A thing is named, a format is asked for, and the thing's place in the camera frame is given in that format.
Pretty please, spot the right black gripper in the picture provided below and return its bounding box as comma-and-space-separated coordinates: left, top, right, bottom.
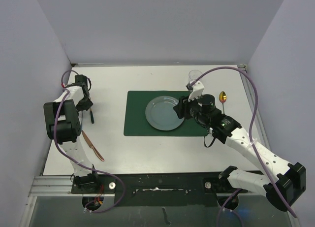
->
174, 92, 210, 126

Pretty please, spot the teal round plate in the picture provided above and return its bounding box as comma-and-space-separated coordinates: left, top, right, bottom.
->
145, 96, 184, 131

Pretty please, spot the clear plastic cup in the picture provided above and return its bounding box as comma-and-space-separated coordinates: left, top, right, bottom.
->
188, 69, 202, 83

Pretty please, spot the copper knife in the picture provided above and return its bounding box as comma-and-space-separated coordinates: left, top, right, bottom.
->
82, 130, 104, 162

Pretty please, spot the dark green placemat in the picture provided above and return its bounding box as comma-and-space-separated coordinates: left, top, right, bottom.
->
124, 91, 207, 137

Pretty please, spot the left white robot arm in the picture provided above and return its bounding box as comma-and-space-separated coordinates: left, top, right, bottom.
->
43, 74, 100, 193

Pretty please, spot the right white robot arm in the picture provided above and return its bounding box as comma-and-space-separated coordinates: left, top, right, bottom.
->
173, 95, 306, 212

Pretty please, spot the gold iridescent spoon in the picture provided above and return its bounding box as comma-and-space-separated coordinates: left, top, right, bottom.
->
219, 91, 227, 114

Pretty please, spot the gold fork green handle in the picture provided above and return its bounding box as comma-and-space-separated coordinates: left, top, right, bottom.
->
90, 108, 95, 124

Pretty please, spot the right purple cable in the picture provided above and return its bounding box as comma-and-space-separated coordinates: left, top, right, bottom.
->
185, 66, 298, 227

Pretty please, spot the purple cable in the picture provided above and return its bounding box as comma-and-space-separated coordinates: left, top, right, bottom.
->
53, 69, 126, 215
185, 66, 298, 227

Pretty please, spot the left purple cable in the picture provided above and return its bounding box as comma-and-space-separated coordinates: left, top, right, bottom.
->
53, 69, 126, 215

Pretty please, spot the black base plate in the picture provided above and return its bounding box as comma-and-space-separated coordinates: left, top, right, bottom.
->
71, 172, 235, 207

